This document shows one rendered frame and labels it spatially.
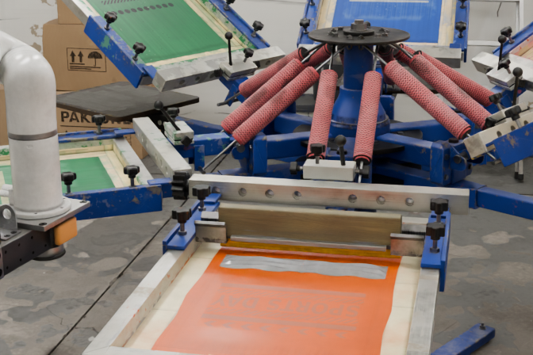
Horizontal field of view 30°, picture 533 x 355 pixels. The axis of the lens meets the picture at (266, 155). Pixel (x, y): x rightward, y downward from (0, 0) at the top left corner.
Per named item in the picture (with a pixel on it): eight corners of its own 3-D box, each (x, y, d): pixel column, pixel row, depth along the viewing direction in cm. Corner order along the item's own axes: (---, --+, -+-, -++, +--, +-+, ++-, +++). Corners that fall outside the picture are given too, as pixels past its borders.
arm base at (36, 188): (-19, 212, 197) (-27, 137, 192) (20, 193, 208) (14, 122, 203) (46, 223, 191) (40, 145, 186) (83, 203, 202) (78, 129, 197)
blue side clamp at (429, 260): (443, 292, 205) (445, 261, 203) (419, 290, 206) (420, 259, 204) (450, 239, 233) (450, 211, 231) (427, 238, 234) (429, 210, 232)
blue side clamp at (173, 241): (185, 272, 217) (184, 242, 215) (162, 270, 218) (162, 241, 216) (220, 224, 245) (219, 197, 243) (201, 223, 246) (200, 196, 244)
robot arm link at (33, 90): (10, 143, 188) (3, 60, 183) (3, 127, 199) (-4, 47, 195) (62, 138, 191) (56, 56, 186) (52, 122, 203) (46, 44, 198)
